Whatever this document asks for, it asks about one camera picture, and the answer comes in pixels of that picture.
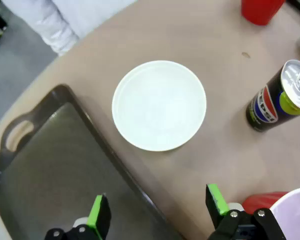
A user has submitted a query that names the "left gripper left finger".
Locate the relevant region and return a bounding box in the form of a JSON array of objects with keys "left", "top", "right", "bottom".
[{"left": 44, "top": 192, "right": 113, "bottom": 240}]

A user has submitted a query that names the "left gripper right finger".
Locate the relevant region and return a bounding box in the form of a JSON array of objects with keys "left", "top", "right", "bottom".
[{"left": 205, "top": 183, "right": 285, "bottom": 240}]

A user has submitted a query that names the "red plastic cup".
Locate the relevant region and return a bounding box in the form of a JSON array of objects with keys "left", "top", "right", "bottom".
[
  {"left": 240, "top": 0, "right": 286, "bottom": 26},
  {"left": 241, "top": 187, "right": 300, "bottom": 240}
]

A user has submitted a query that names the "white plastic bowl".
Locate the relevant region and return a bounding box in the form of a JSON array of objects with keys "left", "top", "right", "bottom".
[{"left": 111, "top": 59, "right": 207, "bottom": 153}]

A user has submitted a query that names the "person's right forearm white sleeve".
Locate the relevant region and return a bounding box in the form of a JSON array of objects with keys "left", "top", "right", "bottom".
[{"left": 34, "top": 0, "right": 80, "bottom": 57}]

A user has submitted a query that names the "brown plastic tray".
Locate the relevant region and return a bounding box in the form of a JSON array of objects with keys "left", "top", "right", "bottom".
[{"left": 0, "top": 83, "right": 188, "bottom": 240}]

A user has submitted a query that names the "black soda can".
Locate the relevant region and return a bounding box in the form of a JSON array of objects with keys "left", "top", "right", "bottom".
[{"left": 245, "top": 58, "right": 300, "bottom": 133}]

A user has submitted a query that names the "person in white hoodie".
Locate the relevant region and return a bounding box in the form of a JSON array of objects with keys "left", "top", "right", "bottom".
[{"left": 2, "top": 0, "right": 138, "bottom": 57}]

